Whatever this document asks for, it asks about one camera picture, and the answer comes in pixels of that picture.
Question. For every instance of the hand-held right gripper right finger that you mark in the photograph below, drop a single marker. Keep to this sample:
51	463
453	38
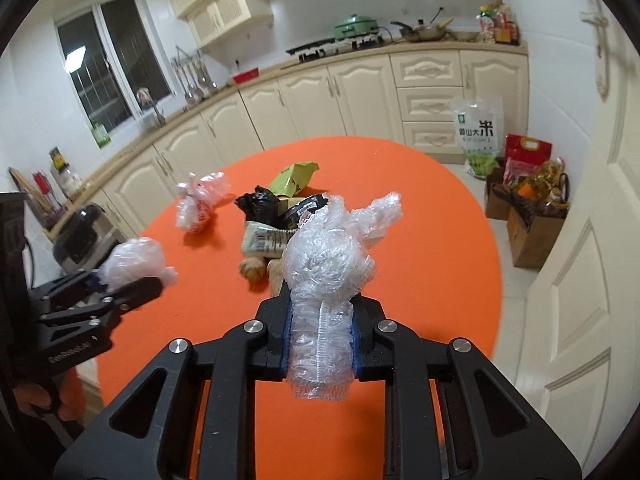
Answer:
367	345

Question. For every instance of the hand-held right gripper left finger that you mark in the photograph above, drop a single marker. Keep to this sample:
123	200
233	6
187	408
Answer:
272	345

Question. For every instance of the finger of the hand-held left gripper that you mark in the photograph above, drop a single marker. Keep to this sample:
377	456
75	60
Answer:
135	292
65	287

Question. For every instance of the person's left hand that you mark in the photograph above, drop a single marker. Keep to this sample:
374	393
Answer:
70	395

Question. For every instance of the black rice cooker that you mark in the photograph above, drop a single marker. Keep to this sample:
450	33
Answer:
80	235

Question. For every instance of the wooden board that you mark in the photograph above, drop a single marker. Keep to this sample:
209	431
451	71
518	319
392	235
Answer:
30	200

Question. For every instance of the white striped snack packet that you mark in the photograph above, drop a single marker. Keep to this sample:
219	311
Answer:
262	241

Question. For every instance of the clear plastic bag red print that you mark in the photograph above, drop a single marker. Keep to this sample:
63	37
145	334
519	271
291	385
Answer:
197	205

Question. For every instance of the glass jar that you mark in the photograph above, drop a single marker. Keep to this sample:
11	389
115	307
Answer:
67	175

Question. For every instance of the round orange table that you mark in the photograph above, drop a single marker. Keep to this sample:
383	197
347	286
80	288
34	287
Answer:
425	235

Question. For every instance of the black printed packet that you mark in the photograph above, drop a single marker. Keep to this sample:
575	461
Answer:
302	210

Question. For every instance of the black plastic bag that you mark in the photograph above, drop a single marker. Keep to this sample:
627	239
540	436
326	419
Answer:
257	205

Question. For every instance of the green glass bottle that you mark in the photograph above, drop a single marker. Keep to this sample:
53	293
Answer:
100	135

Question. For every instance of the green snack packet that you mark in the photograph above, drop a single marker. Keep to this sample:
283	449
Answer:
295	177

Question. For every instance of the metal faucet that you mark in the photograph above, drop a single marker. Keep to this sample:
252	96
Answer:
159	115

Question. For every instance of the small brown cardboard box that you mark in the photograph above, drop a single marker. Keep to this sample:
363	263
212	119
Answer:
497	200

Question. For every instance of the large brown cardboard box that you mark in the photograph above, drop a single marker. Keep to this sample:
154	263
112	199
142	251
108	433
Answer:
535	240

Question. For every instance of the rack of hanging utensils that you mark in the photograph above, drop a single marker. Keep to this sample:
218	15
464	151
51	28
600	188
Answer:
192	85

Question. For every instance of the white panelled door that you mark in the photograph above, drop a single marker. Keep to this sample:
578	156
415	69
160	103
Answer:
590	285

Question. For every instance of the barred window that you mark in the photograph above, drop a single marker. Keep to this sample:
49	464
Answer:
125	60

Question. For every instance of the white green rice bag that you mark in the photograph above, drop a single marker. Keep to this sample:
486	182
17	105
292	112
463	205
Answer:
477	135

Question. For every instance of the yellow cooking oil bottle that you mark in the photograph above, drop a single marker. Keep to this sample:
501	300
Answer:
545	180

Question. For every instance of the red basin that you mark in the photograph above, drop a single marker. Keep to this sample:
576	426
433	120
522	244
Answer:
246	76

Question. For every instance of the cream base cabinets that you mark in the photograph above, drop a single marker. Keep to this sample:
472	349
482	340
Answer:
360	90

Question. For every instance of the black gas stove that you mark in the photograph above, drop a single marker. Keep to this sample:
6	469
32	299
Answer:
330	50

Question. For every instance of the metal wok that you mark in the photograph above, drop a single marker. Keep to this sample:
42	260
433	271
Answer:
422	34

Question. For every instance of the green electric pot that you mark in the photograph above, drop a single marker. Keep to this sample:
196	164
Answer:
355	27

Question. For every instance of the group of condiment bottles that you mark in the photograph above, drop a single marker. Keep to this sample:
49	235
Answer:
497	25

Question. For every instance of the cream lattice-door wall cabinet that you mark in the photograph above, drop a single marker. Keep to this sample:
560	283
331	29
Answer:
225	15

